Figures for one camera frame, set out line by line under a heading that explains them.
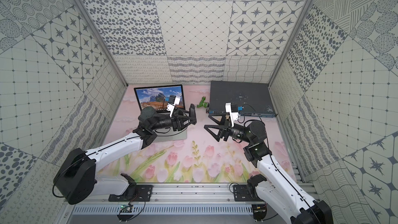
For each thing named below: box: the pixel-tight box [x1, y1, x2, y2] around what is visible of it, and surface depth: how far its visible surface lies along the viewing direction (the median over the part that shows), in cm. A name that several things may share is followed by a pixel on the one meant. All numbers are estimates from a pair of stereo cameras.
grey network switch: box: [208, 80, 278, 118], surface depth 113 cm
